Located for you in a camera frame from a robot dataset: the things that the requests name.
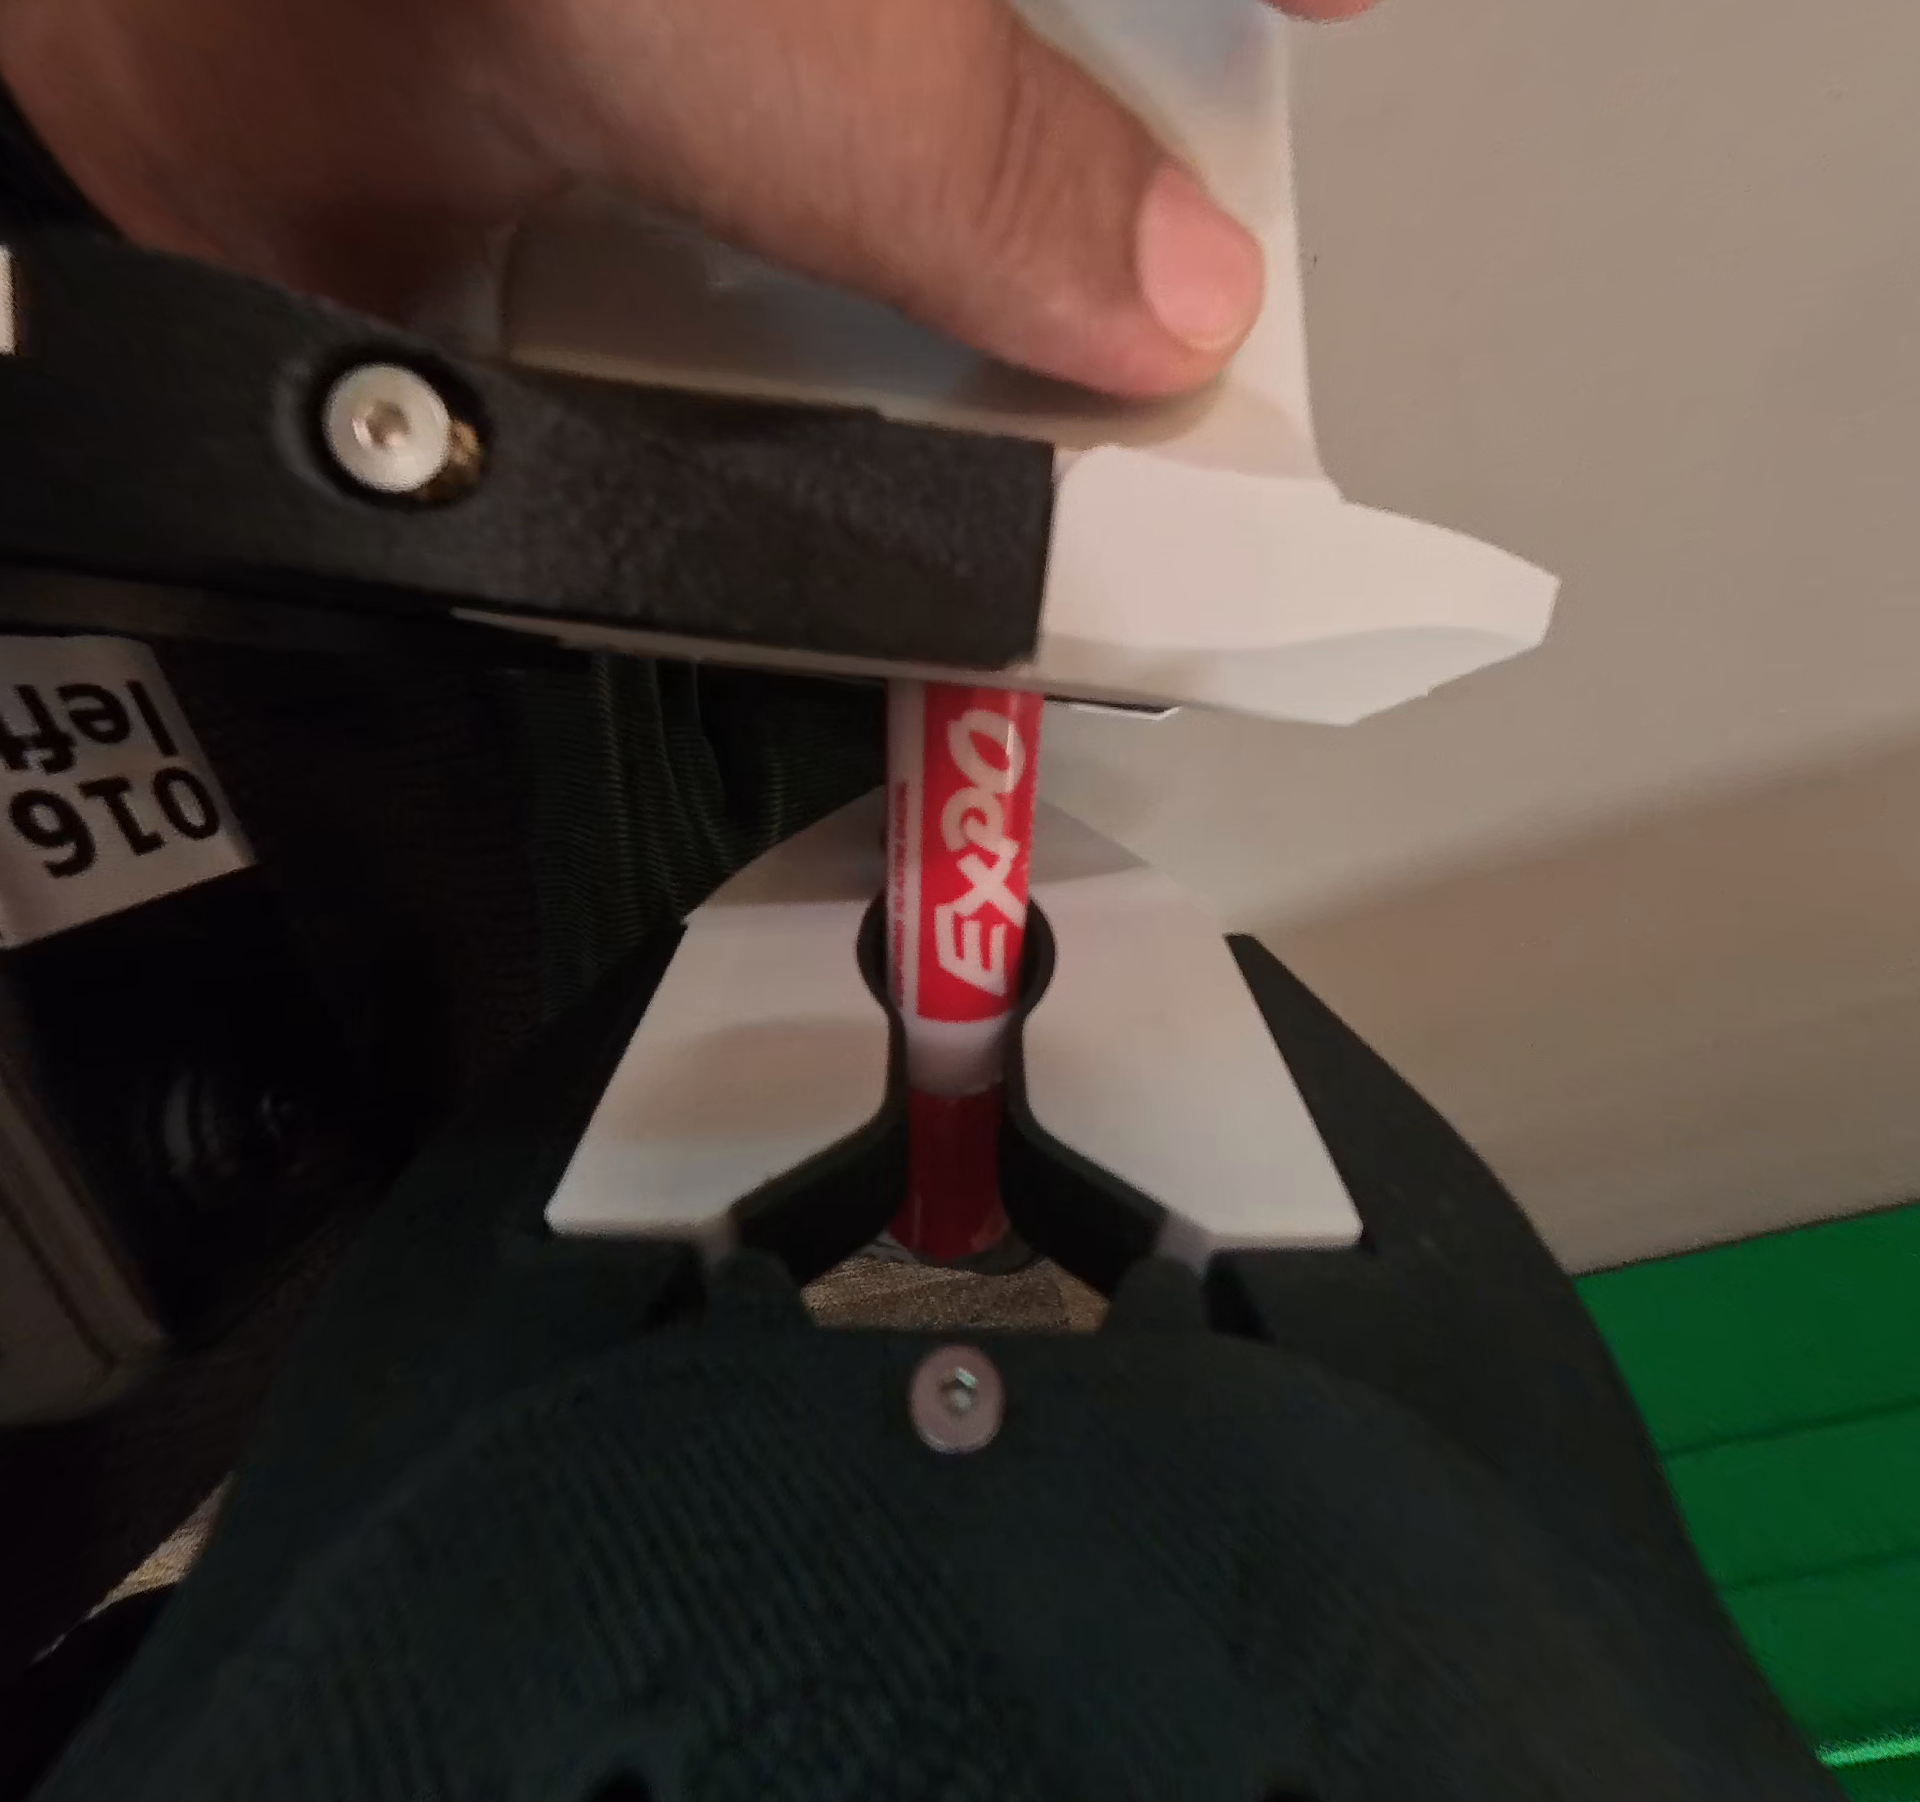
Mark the white desk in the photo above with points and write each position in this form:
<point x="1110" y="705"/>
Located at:
<point x="1650" y="409"/>

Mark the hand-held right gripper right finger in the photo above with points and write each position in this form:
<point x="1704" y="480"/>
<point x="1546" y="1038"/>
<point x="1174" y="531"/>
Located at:
<point x="1200" y="1081"/>

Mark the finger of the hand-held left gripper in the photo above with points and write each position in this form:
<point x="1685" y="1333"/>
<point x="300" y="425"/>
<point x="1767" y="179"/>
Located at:
<point x="1275" y="587"/>
<point x="1186" y="796"/>

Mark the red dry erase marker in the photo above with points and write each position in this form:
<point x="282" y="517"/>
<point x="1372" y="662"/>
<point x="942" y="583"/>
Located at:
<point x="966" y="856"/>

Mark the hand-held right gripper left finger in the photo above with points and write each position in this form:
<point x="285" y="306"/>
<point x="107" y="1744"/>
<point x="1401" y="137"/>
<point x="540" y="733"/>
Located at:
<point x="719" y="1067"/>

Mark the person's left hand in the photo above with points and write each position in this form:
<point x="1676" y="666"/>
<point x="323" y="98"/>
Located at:
<point x="602" y="47"/>

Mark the green plastic bin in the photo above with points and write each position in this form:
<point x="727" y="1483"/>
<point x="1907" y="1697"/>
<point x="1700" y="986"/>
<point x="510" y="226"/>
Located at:
<point x="1786" y="1457"/>

